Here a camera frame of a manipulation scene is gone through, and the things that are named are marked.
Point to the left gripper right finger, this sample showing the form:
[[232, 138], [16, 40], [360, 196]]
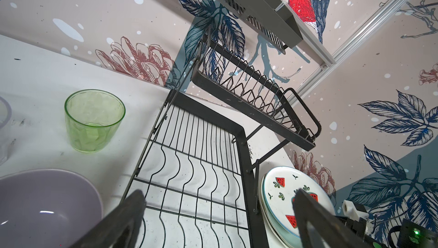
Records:
[[320, 229]]

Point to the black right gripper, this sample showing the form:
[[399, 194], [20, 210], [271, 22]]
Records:
[[406, 235]]

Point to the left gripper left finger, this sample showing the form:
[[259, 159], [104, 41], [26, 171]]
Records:
[[119, 229]]

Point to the white plate blue rim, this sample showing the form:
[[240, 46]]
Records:
[[280, 187]]

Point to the lilac bowl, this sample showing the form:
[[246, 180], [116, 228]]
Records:
[[47, 208]]

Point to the green glass tumbler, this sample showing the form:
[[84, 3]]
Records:
[[92, 118]]

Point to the clear glass tumbler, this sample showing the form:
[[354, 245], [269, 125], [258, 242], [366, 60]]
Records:
[[6, 114]]

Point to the pale green plate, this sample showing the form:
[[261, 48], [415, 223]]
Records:
[[290, 241]]

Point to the black two-tier dish rack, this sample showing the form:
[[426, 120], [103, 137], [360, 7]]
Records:
[[196, 174]]

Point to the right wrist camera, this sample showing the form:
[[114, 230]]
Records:
[[354, 211]]

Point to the black hanging wall basket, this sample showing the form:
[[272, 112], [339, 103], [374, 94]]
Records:
[[274, 20]]

